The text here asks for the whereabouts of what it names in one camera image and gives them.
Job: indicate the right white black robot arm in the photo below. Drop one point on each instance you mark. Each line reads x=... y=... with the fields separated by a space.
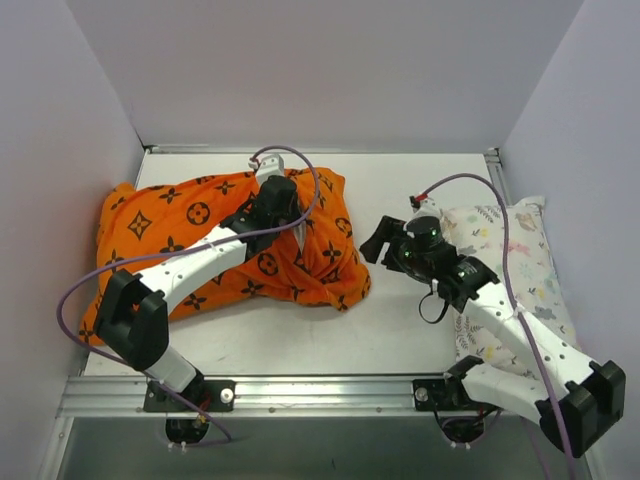
x=572 y=398

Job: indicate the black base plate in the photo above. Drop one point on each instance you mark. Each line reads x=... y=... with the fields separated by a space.
x=436 y=394
x=216 y=396

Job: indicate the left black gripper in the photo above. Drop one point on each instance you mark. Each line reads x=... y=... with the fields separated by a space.
x=288 y=206

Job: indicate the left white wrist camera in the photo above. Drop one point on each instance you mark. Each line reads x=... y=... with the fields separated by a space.
x=266 y=167

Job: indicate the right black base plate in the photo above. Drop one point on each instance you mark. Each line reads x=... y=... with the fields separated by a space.
x=436 y=394

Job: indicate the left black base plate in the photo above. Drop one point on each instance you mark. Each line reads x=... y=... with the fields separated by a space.
x=216 y=396

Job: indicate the front aluminium rail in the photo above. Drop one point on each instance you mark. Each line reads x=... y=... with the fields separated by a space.
x=257 y=397

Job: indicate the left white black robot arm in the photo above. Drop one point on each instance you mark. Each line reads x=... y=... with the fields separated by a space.
x=132 y=318

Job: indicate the aluminium rail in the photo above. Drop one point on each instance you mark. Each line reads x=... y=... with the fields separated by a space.
x=257 y=397
x=495 y=169

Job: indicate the right side aluminium rail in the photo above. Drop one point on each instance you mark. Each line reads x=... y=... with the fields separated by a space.
x=495 y=169

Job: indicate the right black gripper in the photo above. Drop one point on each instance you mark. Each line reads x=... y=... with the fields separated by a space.
x=388 y=242

